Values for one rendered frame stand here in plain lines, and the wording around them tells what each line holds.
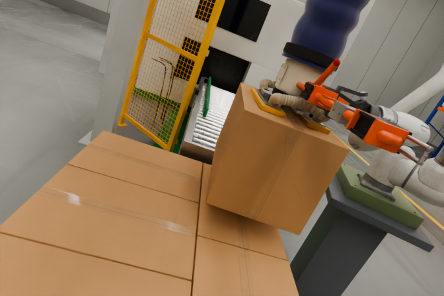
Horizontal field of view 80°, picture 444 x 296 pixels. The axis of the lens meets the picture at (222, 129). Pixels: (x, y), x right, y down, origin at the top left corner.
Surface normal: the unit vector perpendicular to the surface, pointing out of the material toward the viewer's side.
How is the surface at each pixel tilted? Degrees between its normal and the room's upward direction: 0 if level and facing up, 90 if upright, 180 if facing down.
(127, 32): 90
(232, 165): 90
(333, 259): 90
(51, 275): 0
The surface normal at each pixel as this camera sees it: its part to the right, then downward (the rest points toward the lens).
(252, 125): -0.04, 0.33
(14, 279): 0.36, -0.88
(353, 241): -0.25, 0.25
